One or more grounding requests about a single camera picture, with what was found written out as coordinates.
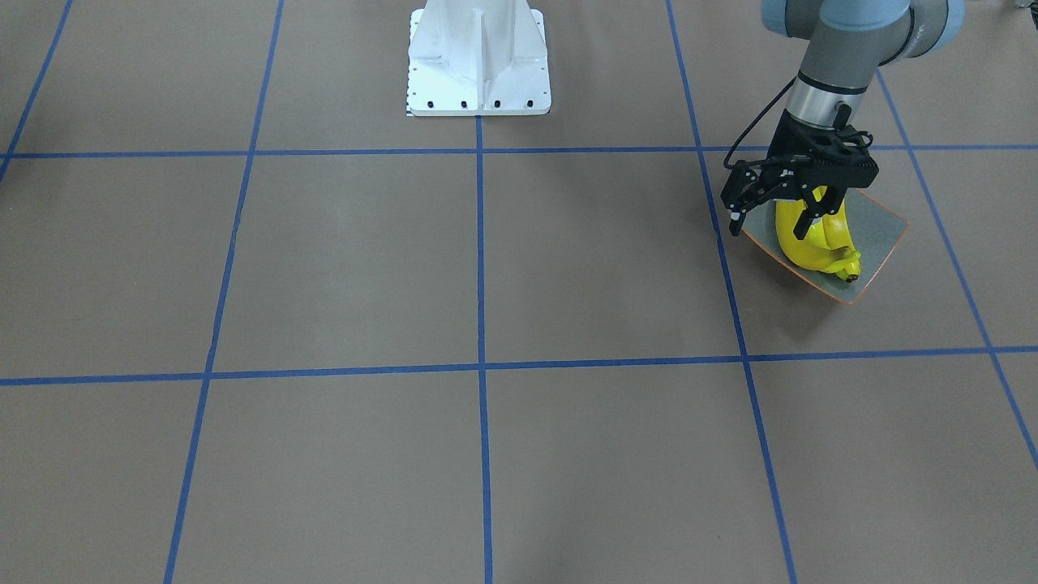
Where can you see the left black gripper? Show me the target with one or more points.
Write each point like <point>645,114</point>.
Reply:
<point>789,139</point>

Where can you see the yellow banana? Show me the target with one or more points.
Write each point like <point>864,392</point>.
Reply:
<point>811,253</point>
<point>836,229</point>
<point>848,267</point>

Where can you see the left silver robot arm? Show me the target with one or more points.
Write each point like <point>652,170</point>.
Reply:
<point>848,42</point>

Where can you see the grey square plate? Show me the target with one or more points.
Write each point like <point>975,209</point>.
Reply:
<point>875,230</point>

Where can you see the white pedestal column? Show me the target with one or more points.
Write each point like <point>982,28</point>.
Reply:
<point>478,58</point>

